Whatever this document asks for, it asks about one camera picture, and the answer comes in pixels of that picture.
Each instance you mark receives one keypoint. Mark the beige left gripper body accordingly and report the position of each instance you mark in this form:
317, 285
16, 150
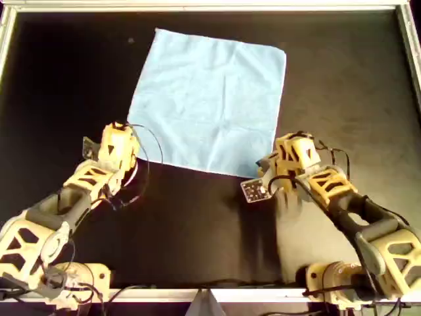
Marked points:
116, 148

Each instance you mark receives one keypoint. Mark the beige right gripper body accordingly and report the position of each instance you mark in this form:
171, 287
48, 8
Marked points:
297, 151

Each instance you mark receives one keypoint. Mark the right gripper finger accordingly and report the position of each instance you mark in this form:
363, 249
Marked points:
267, 166

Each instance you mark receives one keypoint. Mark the blue microfibre cloth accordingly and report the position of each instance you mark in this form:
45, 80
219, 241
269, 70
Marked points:
204, 105

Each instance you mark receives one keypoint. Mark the beige left arm base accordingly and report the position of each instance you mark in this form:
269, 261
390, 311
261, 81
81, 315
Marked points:
95, 276

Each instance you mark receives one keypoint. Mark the beige grey robot left arm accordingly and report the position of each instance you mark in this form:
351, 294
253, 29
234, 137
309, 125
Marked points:
29, 237

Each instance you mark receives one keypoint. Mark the beige grey robot right arm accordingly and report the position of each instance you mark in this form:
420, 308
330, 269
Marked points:
332, 186

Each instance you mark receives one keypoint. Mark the beige right arm base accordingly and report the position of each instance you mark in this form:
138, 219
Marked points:
332, 273

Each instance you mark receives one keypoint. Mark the grey triangular stand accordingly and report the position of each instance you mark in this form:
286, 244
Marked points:
205, 306

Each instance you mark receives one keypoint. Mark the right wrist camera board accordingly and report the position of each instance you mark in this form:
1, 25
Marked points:
255, 191

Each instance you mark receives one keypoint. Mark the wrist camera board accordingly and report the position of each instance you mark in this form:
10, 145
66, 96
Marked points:
89, 148
255, 191

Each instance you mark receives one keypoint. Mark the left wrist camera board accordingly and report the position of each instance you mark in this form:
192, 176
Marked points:
89, 148

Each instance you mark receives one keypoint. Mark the aluminium table frame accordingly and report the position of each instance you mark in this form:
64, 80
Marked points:
210, 8

